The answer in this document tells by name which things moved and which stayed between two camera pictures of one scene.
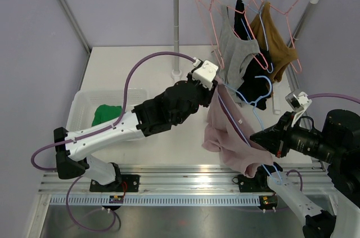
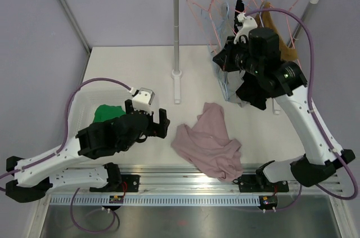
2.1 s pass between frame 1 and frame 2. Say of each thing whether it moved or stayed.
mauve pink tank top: moved
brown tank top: stayed
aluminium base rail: stayed
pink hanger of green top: moved
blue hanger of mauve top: moved
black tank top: stayed
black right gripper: moved
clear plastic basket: stayed
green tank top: stayed
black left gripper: moved
